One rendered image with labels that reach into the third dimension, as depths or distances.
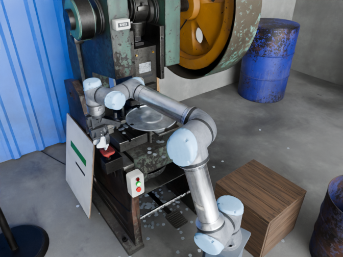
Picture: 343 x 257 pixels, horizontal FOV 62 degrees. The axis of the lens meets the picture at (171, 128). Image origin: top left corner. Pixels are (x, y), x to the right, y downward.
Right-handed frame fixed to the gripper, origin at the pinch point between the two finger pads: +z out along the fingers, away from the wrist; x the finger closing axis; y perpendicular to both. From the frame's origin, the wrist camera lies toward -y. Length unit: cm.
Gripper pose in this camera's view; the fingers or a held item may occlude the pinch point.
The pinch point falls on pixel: (106, 147)
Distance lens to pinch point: 142.8
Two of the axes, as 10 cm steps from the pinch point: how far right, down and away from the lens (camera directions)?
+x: 6.0, 4.3, -6.8
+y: -8.0, 3.2, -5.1
